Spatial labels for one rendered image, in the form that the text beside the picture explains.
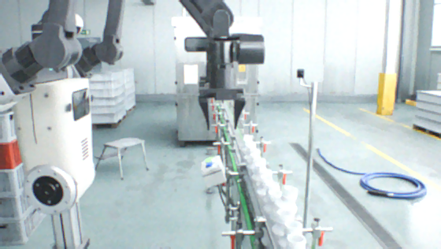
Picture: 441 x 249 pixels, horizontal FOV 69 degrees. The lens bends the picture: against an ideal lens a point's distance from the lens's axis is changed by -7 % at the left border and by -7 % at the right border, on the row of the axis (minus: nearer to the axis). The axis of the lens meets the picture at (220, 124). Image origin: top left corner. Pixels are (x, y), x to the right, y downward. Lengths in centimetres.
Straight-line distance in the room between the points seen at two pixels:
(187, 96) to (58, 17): 476
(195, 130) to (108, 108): 242
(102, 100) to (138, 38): 423
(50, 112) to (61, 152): 12
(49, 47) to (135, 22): 1047
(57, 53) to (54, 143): 31
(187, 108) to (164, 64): 563
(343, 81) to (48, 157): 1130
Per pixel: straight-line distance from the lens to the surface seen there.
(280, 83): 1130
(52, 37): 81
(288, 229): 78
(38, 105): 101
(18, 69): 86
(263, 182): 104
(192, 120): 559
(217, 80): 77
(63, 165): 105
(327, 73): 1172
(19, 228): 322
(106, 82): 732
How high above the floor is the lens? 153
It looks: 12 degrees down
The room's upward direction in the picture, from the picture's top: straight up
